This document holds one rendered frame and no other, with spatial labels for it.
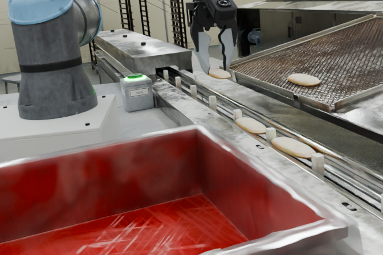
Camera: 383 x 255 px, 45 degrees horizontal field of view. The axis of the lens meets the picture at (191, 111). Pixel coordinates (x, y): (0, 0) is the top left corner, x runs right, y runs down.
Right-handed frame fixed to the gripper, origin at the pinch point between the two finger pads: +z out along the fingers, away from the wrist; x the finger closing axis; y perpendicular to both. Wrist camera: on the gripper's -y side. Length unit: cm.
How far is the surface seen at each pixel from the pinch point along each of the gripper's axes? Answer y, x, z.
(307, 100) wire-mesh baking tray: -21.2, -8.7, 4.3
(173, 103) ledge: 5.0, 9.1, 7.5
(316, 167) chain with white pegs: -39.8, 1.2, 8.2
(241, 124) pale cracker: -16.5, 2.0, 8.0
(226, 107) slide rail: -0.9, -1.0, 8.7
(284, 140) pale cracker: -29.2, 0.4, 7.7
